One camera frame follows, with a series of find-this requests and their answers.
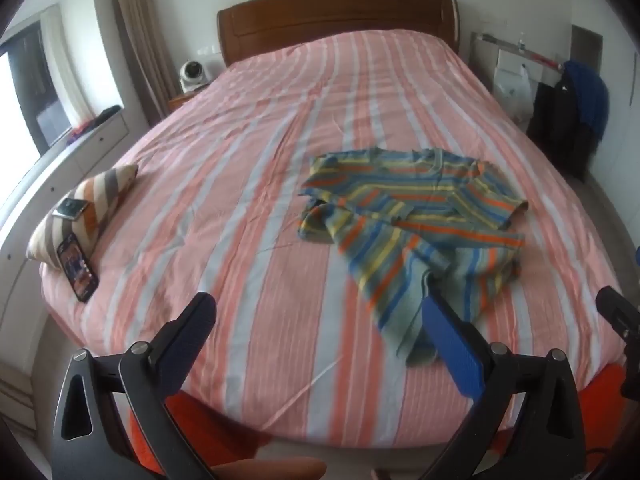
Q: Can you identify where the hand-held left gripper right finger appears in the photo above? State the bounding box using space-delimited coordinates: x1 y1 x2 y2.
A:
417 292 586 480

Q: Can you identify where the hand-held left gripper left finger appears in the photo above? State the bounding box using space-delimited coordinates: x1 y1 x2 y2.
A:
51 291 221 480

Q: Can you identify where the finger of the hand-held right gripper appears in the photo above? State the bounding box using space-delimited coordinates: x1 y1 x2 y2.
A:
595 285 640 347

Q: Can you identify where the striped multicolour shirt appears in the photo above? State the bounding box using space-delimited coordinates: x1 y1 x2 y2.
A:
297 146 530 367

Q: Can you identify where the person's left hand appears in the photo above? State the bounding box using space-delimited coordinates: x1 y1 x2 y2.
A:
209 459 328 480

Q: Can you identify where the black smartphone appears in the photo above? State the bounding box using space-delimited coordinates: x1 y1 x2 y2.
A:
56 234 100 304

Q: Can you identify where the zigzag striped pillow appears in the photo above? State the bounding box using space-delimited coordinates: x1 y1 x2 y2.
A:
26 162 140 263

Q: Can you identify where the small silver device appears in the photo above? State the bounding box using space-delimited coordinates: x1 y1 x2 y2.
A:
52 198 91 221

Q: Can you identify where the bed with pink striped sheet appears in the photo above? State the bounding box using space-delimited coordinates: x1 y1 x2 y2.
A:
40 30 632 442

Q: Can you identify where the black hanging jacket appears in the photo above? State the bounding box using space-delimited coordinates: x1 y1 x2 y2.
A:
525 80 601 183

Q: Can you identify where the white window bench cabinet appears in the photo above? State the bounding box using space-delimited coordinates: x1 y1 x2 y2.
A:
0 109 135 281

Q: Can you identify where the wooden nightstand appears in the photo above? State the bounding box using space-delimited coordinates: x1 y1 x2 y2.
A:
167 91 201 113

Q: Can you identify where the white desk with items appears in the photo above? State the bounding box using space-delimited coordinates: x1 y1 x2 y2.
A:
470 32 563 121

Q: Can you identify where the window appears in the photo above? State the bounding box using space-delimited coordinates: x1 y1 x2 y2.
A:
0 25 73 183

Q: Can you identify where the beige curtain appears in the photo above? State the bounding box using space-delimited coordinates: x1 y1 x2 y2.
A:
112 0 173 123

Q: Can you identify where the brown wooden headboard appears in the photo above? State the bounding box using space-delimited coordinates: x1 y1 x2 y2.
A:
216 0 461 67

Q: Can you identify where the white security camera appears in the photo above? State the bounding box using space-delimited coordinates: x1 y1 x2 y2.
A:
179 60 209 93

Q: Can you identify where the grey wall panel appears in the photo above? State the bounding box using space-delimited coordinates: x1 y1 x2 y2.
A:
570 25 604 68

